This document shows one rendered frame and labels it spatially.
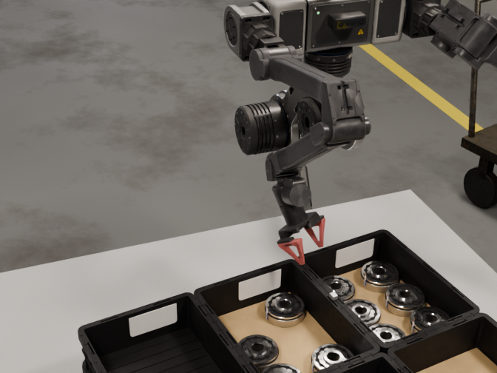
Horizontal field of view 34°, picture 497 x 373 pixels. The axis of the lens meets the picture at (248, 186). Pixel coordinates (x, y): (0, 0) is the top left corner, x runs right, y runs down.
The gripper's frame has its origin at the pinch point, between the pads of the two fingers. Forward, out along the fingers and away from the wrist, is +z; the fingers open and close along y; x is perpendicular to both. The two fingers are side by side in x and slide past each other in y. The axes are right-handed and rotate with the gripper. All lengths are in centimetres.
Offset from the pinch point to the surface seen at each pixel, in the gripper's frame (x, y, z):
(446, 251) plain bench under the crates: -2, 60, 31
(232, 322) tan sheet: 17.0, -19.2, 7.9
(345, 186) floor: 113, 182, 40
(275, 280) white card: 10.9, -4.7, 4.4
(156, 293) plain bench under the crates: 53, -9, 2
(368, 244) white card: -2.4, 21.6, 8.9
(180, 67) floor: 254, 253, -44
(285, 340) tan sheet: 4.4, -17.2, 15.1
